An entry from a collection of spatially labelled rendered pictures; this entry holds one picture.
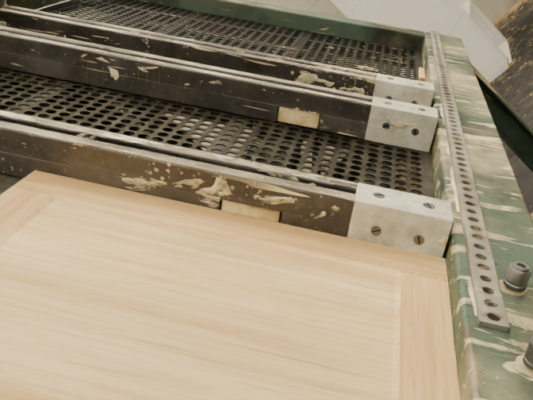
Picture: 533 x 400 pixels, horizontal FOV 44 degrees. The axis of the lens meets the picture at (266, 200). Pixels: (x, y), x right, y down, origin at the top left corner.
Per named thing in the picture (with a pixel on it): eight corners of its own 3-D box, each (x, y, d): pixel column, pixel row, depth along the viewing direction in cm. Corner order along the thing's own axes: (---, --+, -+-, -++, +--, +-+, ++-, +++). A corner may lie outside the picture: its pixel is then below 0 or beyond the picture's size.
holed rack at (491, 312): (508, 332, 66) (510, 327, 65) (478, 325, 66) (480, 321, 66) (439, 33, 213) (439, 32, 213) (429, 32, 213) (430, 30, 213)
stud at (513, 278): (526, 295, 72) (534, 273, 71) (504, 290, 73) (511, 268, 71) (523, 284, 75) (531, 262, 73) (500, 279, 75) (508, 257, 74)
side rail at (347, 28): (416, 70, 211) (425, 36, 206) (94, 10, 224) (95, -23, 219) (416, 64, 218) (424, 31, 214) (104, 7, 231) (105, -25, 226)
